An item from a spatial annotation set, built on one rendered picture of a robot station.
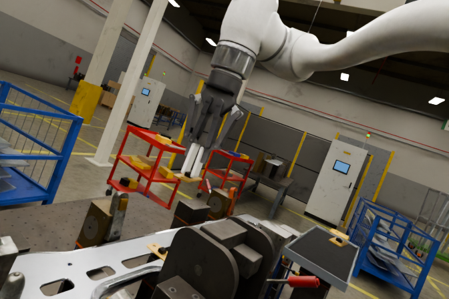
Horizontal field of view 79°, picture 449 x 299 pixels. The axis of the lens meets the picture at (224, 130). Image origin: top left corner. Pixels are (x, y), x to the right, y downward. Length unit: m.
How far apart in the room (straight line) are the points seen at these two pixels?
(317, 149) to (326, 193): 1.38
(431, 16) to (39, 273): 0.71
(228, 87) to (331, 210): 6.67
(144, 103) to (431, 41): 10.90
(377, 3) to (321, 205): 4.69
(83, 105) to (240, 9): 7.34
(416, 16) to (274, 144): 7.68
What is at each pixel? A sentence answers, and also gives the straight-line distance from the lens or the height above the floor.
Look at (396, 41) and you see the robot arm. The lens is 0.44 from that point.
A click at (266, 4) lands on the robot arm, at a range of 0.62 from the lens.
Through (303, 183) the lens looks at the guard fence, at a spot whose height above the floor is 0.63.
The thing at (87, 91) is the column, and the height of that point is 0.88.
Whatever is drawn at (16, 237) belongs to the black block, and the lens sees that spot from 0.75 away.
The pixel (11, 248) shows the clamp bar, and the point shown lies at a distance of 0.29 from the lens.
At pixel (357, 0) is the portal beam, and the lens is 4.01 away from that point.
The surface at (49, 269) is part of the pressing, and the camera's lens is 0.65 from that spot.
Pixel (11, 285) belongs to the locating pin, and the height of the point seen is 1.04.
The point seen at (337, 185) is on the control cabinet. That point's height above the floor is 0.97.
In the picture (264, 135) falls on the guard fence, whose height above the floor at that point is 1.50.
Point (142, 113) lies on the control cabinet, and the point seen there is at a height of 0.58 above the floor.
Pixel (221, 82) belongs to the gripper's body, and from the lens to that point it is 0.57.
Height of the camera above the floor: 1.37
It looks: 1 degrees down
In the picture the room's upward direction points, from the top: 21 degrees clockwise
